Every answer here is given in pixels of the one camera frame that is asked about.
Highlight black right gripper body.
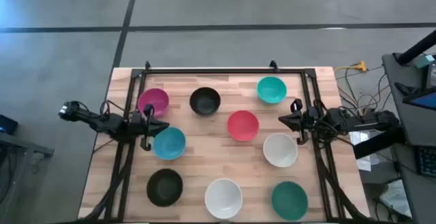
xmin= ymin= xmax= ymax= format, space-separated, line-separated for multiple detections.
xmin=289 ymin=98 xmax=320 ymax=146

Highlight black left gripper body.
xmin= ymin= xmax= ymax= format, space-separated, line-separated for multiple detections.
xmin=127 ymin=103 xmax=156 ymax=152

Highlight blue bowl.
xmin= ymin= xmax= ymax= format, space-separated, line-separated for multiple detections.
xmin=152 ymin=126 xmax=187 ymax=161

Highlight magenta bowl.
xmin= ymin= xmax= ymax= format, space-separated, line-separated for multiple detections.
xmin=137 ymin=87 xmax=170 ymax=118

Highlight white bowl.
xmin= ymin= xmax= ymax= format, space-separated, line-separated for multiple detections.
xmin=204 ymin=178 xmax=243 ymax=220
xmin=262 ymin=133 xmax=298 ymax=168

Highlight turquoise bowl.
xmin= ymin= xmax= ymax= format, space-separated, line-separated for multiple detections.
xmin=256 ymin=76 xmax=288 ymax=105

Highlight black bowl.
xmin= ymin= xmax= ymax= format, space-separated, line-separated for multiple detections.
xmin=146 ymin=168 xmax=184 ymax=208
xmin=189 ymin=86 xmax=221 ymax=116

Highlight red bowl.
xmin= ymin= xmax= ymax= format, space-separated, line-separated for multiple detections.
xmin=227 ymin=110 xmax=260 ymax=142

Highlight white paper sheet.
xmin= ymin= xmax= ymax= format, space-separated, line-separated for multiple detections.
xmin=349 ymin=131 xmax=372 ymax=147

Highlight black diagonal beam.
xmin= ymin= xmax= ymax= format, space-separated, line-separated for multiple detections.
xmin=352 ymin=127 xmax=406 ymax=160

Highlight dark green bowl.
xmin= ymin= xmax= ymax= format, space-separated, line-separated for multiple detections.
xmin=271 ymin=180 xmax=309 ymax=221

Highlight grey desk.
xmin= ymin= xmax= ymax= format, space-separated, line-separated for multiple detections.
xmin=381 ymin=52 xmax=436 ymax=224

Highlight white plastic bag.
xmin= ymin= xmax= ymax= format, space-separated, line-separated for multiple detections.
xmin=379 ymin=178 xmax=410 ymax=219

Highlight dark grey cart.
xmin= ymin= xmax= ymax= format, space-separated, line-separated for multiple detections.
xmin=0 ymin=131 xmax=55 ymax=224

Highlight blue laptop screen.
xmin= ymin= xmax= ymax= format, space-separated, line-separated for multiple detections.
xmin=402 ymin=86 xmax=436 ymax=112

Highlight black keyboard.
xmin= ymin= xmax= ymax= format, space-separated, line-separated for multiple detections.
xmin=416 ymin=145 xmax=436 ymax=178

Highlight dark blue-lit device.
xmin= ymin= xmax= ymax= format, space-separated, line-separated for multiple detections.
xmin=0 ymin=114 xmax=19 ymax=135

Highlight small teal box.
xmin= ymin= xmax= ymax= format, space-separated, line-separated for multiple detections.
xmin=414 ymin=54 xmax=436 ymax=69

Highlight black pole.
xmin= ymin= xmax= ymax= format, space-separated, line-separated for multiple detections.
xmin=396 ymin=29 xmax=436 ymax=65

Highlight black floor cables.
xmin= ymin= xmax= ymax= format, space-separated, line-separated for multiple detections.
xmin=335 ymin=66 xmax=392 ymax=116

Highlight black cable bundle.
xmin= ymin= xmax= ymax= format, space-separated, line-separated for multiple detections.
xmin=81 ymin=142 xmax=134 ymax=223
xmin=315 ymin=142 xmax=371 ymax=223

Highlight black aluminium table frame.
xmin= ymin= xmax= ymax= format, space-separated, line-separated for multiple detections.
xmin=78 ymin=60 xmax=372 ymax=223

